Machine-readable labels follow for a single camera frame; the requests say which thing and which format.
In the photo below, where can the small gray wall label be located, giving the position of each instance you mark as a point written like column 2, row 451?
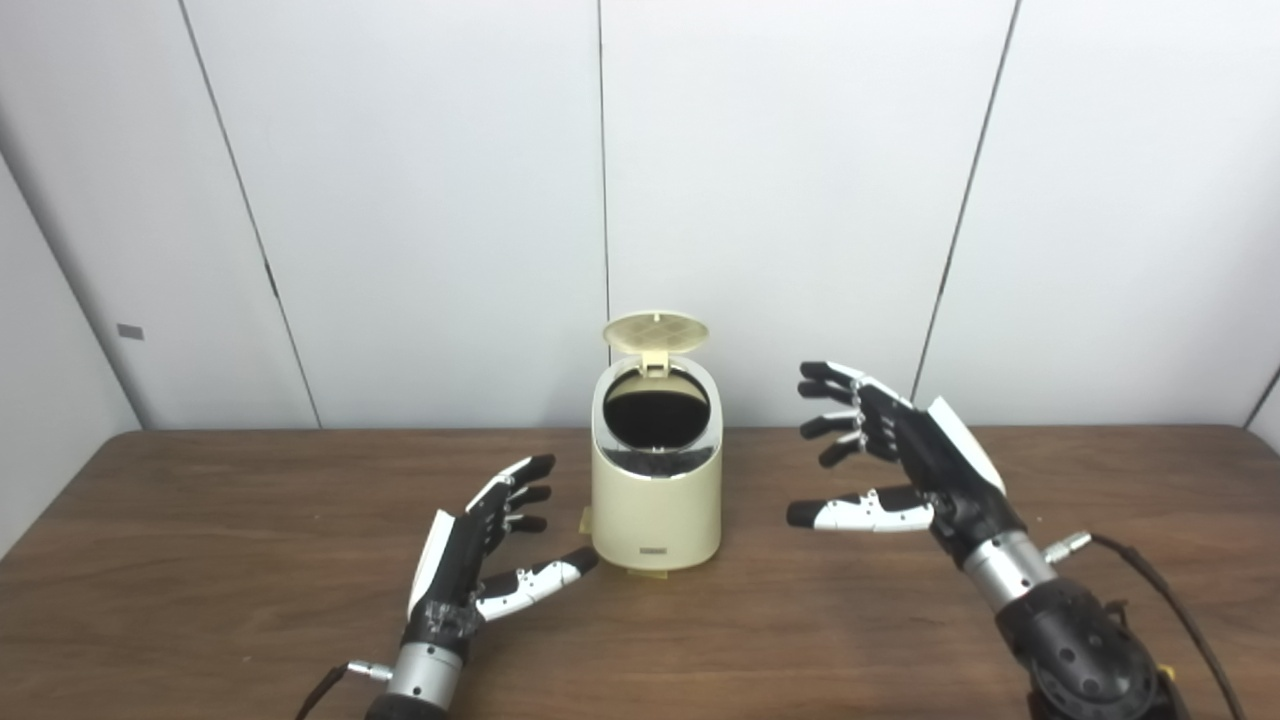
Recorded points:
column 130, row 331

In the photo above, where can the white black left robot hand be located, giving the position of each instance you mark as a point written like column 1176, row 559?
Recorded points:
column 455, row 570

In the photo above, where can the cream-colored trash bin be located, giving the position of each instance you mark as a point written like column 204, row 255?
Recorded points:
column 655, row 510

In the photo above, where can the round cream bin lid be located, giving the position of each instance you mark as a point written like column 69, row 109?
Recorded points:
column 655, row 333

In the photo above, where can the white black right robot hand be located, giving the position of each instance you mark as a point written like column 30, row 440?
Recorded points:
column 940, row 460

